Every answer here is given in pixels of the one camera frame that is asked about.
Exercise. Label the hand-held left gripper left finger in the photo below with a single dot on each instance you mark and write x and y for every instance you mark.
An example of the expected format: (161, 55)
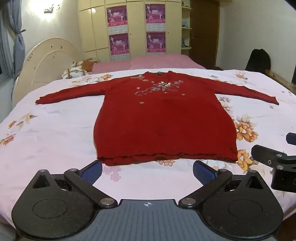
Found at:
(92, 172)

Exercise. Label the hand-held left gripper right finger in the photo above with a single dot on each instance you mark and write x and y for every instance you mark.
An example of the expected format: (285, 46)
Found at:
(203, 172)

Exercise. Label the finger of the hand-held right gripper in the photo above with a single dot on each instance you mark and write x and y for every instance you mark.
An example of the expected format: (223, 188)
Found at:
(266, 153)
(291, 138)

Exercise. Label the red knitted sweater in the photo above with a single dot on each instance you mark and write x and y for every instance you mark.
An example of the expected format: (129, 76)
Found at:
(161, 120)

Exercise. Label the white floral blanket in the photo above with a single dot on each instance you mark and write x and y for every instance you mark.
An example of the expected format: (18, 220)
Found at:
(53, 139)

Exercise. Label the wooden bench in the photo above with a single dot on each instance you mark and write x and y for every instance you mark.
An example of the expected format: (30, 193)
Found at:
(281, 80)

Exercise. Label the dark screen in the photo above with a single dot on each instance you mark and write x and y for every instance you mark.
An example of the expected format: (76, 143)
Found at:
(293, 76)

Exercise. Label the black bag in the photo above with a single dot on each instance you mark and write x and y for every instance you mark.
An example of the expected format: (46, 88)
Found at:
(257, 61)

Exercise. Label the white brown patterned pillow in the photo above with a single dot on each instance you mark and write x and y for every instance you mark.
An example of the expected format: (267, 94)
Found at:
(74, 72)

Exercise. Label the orange striped pillow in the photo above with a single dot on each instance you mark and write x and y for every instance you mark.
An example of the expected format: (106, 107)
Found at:
(89, 65)

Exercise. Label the cream round headboard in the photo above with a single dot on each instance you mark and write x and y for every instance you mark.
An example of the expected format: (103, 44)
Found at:
(44, 60)

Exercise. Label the pink bed sheet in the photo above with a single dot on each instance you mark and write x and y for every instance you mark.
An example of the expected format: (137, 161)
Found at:
(150, 61)

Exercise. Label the brown wooden door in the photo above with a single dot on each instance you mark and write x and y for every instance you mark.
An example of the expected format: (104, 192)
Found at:
(204, 34)

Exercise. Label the grey blue curtain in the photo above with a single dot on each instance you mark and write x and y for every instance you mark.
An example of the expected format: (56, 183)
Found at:
(19, 46)

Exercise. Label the cream corner shelf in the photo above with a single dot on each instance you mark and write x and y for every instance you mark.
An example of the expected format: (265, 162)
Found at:
(186, 27)

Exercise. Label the cream wardrobe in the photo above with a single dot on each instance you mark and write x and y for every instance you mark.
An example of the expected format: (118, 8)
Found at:
(136, 27)

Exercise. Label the purple wall poster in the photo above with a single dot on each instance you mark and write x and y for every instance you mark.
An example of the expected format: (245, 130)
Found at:
(118, 44)
(156, 42)
(116, 15)
(155, 14)

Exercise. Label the wall lamp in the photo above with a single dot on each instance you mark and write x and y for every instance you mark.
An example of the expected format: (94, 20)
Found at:
(52, 8)

